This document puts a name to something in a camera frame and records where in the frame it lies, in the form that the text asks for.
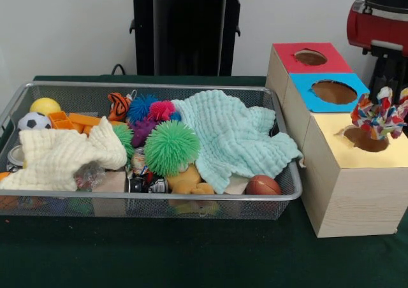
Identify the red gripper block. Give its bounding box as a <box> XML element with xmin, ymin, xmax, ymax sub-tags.
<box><xmin>346</xmin><ymin>0</ymin><xmax>408</xmax><ymax>97</ymax></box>

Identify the multicoloured patterned cloth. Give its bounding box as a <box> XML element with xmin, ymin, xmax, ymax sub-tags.
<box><xmin>350</xmin><ymin>86</ymin><xmax>408</xmax><ymax>141</ymax></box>

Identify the large green spiky ball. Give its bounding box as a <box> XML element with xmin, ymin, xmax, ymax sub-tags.
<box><xmin>143</xmin><ymin>119</ymin><xmax>201</xmax><ymax>177</ymax></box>

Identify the wooden box with three holes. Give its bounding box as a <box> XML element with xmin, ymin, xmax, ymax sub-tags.
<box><xmin>265</xmin><ymin>41</ymin><xmax>408</xmax><ymax>238</ymax></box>

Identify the mint green waffle cloth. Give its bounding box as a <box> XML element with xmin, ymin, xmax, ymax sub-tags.
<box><xmin>171</xmin><ymin>89</ymin><xmax>303</xmax><ymax>195</ymax></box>

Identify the brown toy football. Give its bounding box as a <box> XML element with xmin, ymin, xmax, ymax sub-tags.
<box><xmin>245</xmin><ymin>174</ymin><xmax>283</xmax><ymax>196</ymax></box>

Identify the pink spiky ball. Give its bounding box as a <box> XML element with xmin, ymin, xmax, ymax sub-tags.
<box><xmin>148</xmin><ymin>99</ymin><xmax>177</xmax><ymax>122</ymax></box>

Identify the blue spiky ball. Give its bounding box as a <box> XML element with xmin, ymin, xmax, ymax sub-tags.
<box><xmin>127</xmin><ymin>94</ymin><xmax>159</xmax><ymax>123</ymax></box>

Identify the purple spiky toy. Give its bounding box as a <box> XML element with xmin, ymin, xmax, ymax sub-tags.
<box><xmin>129</xmin><ymin>117</ymin><xmax>157</xmax><ymax>148</ymax></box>

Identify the dark green table cloth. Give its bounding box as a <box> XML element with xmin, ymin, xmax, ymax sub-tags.
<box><xmin>0</xmin><ymin>74</ymin><xmax>408</xmax><ymax>288</ymax></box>

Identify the orange tiger plush toy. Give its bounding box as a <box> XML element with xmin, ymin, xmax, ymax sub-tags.
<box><xmin>107</xmin><ymin>92</ymin><xmax>133</xmax><ymax>122</ymax></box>

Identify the orange plastic toy block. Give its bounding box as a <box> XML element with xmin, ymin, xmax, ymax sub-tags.
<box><xmin>48</xmin><ymin>110</ymin><xmax>103</xmax><ymax>135</ymax></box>

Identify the cream waffle cloth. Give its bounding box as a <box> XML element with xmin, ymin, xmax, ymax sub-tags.
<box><xmin>0</xmin><ymin>115</ymin><xmax>128</xmax><ymax>192</ymax></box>

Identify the yellow ball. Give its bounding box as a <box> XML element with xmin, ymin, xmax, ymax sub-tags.
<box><xmin>30</xmin><ymin>97</ymin><xmax>61</xmax><ymax>116</ymax></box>

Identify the black and white soccer ball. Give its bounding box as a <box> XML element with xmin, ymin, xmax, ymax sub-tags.
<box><xmin>17</xmin><ymin>111</ymin><xmax>52</xmax><ymax>131</ymax></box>

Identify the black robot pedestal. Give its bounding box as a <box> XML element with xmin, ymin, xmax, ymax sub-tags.
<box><xmin>122</xmin><ymin>0</ymin><xmax>258</xmax><ymax>77</ymax></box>

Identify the shallow wire mesh bin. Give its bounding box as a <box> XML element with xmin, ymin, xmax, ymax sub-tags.
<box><xmin>0</xmin><ymin>80</ymin><xmax>303</xmax><ymax>221</ymax></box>

